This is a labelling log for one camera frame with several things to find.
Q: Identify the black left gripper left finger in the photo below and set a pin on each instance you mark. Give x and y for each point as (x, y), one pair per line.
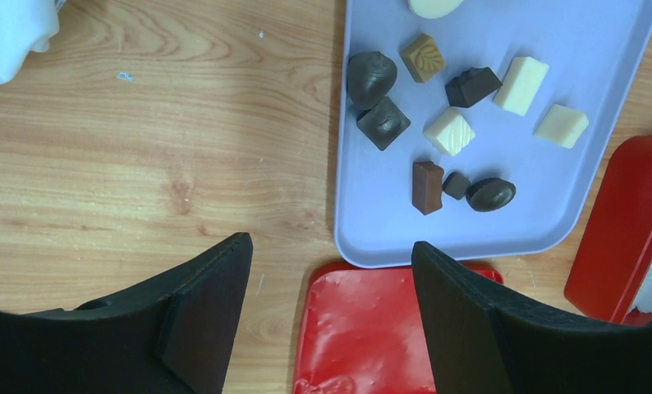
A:
(171, 333)

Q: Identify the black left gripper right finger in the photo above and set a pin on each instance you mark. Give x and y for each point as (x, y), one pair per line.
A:
(542, 349)

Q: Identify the dark oval chocolate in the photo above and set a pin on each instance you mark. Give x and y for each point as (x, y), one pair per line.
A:
(490, 194)

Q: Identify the small dark chocolate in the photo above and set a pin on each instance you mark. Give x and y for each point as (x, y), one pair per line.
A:
(456, 185)

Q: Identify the white rectangular chocolate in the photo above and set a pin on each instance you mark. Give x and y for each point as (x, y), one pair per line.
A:
(521, 84)

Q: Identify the brown bar chocolate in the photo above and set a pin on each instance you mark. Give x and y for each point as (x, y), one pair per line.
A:
(427, 187)

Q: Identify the white ridged square chocolate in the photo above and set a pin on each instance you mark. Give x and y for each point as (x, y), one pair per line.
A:
(450, 133)

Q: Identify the dark square chocolate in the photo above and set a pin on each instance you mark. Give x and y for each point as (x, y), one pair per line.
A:
(383, 123)

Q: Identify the dark brown block chocolate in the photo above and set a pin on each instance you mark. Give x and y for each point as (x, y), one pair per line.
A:
(471, 86)

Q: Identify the dark shell chocolate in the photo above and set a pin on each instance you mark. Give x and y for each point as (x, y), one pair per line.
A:
(370, 76)

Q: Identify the tan square chocolate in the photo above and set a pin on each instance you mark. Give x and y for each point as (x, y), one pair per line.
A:
(423, 58)

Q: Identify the white oval chocolate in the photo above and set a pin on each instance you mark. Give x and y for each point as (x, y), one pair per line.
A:
(433, 9)

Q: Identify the red box lid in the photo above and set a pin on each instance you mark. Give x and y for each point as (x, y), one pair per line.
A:
(391, 330)

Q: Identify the red box with white paper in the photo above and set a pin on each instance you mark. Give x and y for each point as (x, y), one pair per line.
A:
(615, 252)

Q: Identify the lavender plastic tray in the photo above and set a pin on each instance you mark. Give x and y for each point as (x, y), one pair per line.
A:
(593, 49)

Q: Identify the white crumpled cloth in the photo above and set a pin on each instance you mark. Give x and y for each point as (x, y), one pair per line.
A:
(26, 26)

